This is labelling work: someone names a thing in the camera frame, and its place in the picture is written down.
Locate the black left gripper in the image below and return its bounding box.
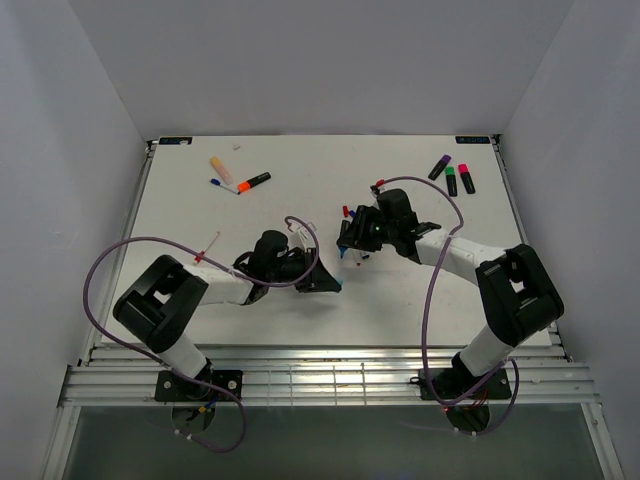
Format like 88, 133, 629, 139
267, 246, 341, 292

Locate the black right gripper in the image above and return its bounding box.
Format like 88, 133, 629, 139
337, 205, 396, 253

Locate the green cap black highlighter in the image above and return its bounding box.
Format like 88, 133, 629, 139
445, 166, 458, 197

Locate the purple cap black highlighter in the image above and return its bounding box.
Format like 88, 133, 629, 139
428, 154, 451, 181

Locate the pink cap black highlighter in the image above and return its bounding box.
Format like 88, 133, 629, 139
458, 163, 476, 195

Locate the orange cap black highlighter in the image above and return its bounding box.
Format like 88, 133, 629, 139
237, 172, 271, 194

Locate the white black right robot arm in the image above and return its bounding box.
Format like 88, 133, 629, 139
336, 189, 565, 398

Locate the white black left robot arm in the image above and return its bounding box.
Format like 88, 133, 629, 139
113, 230, 342, 400

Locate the right blue corner label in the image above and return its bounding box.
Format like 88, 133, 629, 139
455, 135, 491, 145

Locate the blue corner label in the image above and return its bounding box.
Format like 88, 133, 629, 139
455, 135, 491, 145
158, 137, 193, 146

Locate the small blue cap white marker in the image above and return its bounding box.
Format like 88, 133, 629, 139
210, 178, 241, 195

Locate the peach pastel highlighter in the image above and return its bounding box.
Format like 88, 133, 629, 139
210, 156, 234, 185

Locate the left blue corner label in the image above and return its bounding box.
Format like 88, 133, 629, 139
158, 137, 193, 146

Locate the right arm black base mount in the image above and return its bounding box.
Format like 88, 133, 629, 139
409, 367, 512, 401

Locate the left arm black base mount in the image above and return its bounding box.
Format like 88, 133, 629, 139
153, 369, 244, 403

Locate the aluminium frame rail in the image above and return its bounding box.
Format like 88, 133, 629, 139
59, 346, 600, 407

